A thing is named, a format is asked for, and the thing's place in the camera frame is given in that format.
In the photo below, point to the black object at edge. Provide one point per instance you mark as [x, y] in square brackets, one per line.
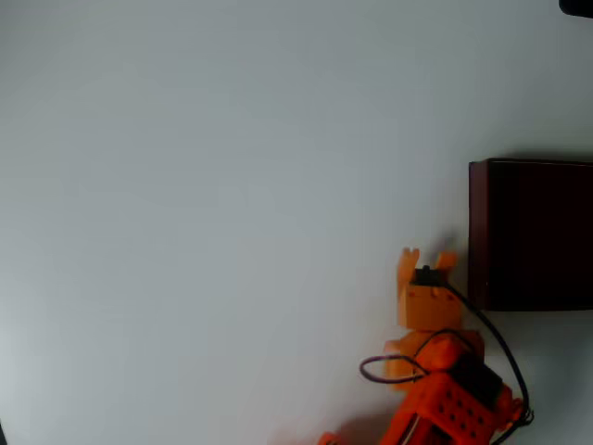
[576, 7]

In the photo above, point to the small black camera module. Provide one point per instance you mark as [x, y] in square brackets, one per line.
[428, 276]

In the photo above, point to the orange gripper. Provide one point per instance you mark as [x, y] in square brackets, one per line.
[425, 302]

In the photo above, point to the dark brown wooden box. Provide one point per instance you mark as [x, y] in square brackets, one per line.
[533, 236]

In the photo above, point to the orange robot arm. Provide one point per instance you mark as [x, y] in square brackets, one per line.
[445, 398]

